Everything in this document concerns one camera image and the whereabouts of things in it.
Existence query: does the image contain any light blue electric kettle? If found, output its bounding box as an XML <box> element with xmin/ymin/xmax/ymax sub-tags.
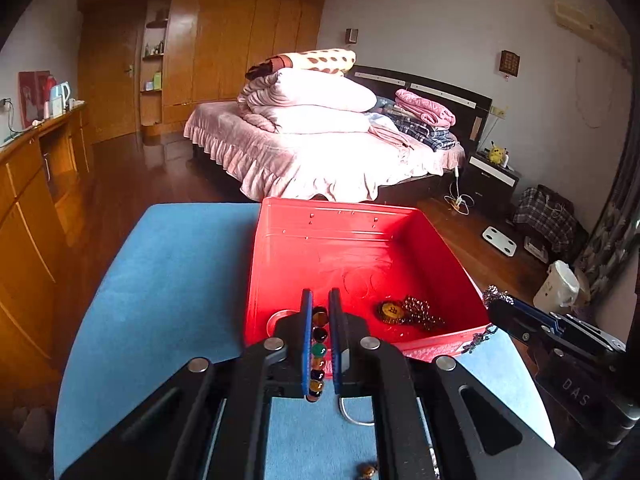
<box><xmin>49</xmin><ymin>81</ymin><xmax>72</xmax><ymax>116</ymax></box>

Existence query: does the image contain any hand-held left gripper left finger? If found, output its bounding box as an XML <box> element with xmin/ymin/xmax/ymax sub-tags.
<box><xmin>60</xmin><ymin>289</ymin><xmax>315</xmax><ymax>480</ymax></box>

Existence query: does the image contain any folded pink blanket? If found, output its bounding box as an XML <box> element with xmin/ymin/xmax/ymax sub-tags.
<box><xmin>395</xmin><ymin>88</ymin><xmax>457</xmax><ymax>128</ymax></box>

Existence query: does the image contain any thin silver bangle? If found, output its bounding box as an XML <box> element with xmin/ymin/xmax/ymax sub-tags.
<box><xmin>337</xmin><ymin>395</ymin><xmax>376</xmax><ymax>427</ymax></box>

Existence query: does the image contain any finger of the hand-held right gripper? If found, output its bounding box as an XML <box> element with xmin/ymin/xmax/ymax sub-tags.
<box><xmin>505</xmin><ymin>296</ymin><xmax>627</xmax><ymax>354</ymax></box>
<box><xmin>487</xmin><ymin>298</ymin><xmax>567</xmax><ymax>349</ymax></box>

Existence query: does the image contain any silver chain bracelet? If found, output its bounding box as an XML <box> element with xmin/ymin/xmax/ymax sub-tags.
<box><xmin>462</xmin><ymin>285</ymin><xmax>516</xmax><ymax>353</ymax></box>

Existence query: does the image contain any white bathroom scale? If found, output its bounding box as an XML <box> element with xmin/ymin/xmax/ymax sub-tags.
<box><xmin>481</xmin><ymin>226</ymin><xmax>518</xmax><ymax>257</ymax></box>

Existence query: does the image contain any plaid fabric bag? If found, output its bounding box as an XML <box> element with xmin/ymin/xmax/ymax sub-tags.
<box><xmin>512</xmin><ymin>185</ymin><xmax>578</xmax><ymax>251</ymax></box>

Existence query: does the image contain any red framed picture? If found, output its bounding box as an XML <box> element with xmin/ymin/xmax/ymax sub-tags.
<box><xmin>19</xmin><ymin>71</ymin><xmax>51</xmax><ymax>128</ymax></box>

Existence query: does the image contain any white plastic bucket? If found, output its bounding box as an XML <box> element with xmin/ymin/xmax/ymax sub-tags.
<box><xmin>532</xmin><ymin>260</ymin><xmax>581</xmax><ymax>313</ymax></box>

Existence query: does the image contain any cream brown spotted blanket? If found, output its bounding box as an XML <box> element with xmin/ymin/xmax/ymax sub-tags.
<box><xmin>245</xmin><ymin>49</ymin><xmax>357</xmax><ymax>81</ymax></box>

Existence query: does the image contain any bed with pink cover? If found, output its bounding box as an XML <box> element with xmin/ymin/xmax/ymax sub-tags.
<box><xmin>184</xmin><ymin>101</ymin><xmax>466</xmax><ymax>203</ymax></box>

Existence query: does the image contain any plaid clothes pile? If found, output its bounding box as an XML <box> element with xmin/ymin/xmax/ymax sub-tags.
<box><xmin>385</xmin><ymin>107</ymin><xmax>458</xmax><ymax>152</ymax></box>

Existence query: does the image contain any brown bead bracelets pile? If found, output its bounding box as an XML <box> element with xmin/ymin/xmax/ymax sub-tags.
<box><xmin>377</xmin><ymin>296</ymin><xmax>447</xmax><ymax>332</ymax></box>

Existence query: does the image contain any dark nightstand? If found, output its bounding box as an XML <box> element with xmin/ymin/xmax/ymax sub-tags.
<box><xmin>462</xmin><ymin>152</ymin><xmax>521</xmax><ymax>216</ymax></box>

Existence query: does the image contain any wooden sideboard cabinet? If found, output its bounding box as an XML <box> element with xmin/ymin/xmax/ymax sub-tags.
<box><xmin>0</xmin><ymin>102</ymin><xmax>96</xmax><ymax>376</ymax></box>

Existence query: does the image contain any blue table mat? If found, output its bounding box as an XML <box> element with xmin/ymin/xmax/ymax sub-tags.
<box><xmin>54</xmin><ymin>202</ymin><xmax>556</xmax><ymax>480</ymax></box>

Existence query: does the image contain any power strip with cables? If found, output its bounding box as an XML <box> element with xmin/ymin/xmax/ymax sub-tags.
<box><xmin>445</xmin><ymin>167</ymin><xmax>473</xmax><ymax>213</ymax></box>

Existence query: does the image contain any dark wooden bed headboard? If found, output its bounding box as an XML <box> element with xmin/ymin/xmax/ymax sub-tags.
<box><xmin>350</xmin><ymin>66</ymin><xmax>493</xmax><ymax>153</ymax></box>

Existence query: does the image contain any white air conditioner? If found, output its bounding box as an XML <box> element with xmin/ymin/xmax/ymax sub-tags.
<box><xmin>552</xmin><ymin>0</ymin><xmax>626</xmax><ymax>51</ymax></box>

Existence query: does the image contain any wooden room door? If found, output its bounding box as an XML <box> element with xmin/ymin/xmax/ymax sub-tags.
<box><xmin>80</xmin><ymin>22</ymin><xmax>141</xmax><ymax>143</ymax></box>

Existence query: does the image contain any patterned curtain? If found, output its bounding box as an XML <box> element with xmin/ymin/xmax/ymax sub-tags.
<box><xmin>575</xmin><ymin>160</ymin><xmax>640</xmax><ymax>311</ymax></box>

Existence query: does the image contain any folded pink duvet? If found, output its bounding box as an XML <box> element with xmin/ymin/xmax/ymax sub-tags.
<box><xmin>237</xmin><ymin>67</ymin><xmax>378</xmax><ymax>135</ymax></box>

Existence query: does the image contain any wooden wardrobe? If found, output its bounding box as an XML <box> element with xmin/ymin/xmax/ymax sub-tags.
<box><xmin>77</xmin><ymin>0</ymin><xmax>328</xmax><ymax>143</ymax></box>

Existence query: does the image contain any multicolour bead bracelet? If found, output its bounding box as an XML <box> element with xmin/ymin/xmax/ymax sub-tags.
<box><xmin>307</xmin><ymin>310</ymin><xmax>329</xmax><ymax>404</ymax></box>

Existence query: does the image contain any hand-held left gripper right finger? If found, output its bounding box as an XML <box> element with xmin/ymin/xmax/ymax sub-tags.
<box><xmin>327</xmin><ymin>287</ymin><xmax>581</xmax><ymax>480</ymax></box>

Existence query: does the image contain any red metal box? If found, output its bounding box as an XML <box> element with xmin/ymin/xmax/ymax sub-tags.
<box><xmin>243</xmin><ymin>197</ymin><xmax>493</xmax><ymax>363</ymax></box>

